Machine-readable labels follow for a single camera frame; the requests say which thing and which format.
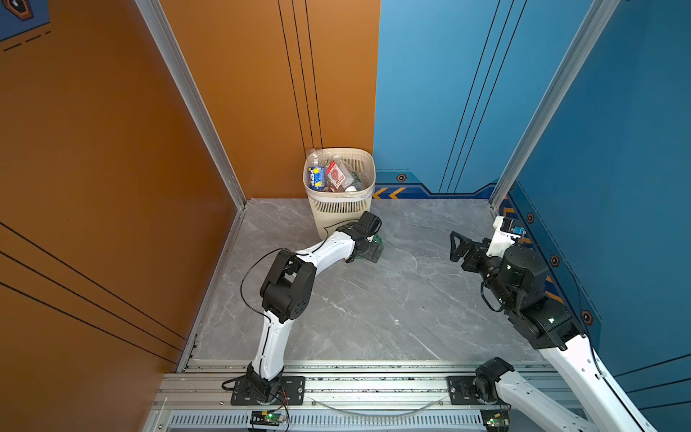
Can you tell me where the clear bottle dark green label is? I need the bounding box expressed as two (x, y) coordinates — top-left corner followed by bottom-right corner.
(345, 172), (366, 192)

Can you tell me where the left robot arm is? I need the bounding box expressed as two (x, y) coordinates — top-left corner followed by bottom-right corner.
(221, 212), (383, 405)

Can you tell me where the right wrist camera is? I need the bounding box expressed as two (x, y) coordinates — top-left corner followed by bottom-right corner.
(486, 216), (527, 257)

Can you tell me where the right aluminium frame post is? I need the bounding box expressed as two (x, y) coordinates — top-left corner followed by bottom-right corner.
(489, 0), (620, 212)

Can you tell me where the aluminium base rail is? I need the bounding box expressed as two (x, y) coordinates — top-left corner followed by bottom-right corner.
(143, 360), (595, 431)

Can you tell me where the left aluminium frame post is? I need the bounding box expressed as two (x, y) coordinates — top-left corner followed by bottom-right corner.
(135, 0), (248, 211)

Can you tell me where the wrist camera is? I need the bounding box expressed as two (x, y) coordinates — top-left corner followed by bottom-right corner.
(486, 216), (527, 257)
(356, 211), (381, 238)

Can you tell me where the cream slatted waste bin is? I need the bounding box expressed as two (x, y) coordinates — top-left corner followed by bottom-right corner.
(303, 148), (376, 239)

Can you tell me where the aluminium frame post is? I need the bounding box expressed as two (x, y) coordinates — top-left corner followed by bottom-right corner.
(489, 0), (620, 212)
(135, 0), (248, 211)

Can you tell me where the white red juice carton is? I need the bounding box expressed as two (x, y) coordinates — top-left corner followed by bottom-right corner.
(326, 158), (354, 192)

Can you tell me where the small green bottle yellow cap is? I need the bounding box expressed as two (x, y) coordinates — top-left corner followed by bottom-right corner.
(371, 235), (383, 249)

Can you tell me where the pepsi bottle blue cap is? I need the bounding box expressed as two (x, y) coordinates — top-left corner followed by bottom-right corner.
(306, 149), (327, 192)

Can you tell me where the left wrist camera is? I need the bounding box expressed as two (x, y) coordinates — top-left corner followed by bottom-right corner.
(356, 211), (381, 238)

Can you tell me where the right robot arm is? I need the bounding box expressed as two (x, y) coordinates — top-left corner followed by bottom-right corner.
(450, 229), (655, 431)

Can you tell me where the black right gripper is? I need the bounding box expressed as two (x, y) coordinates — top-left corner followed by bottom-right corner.
(450, 230), (519, 312)

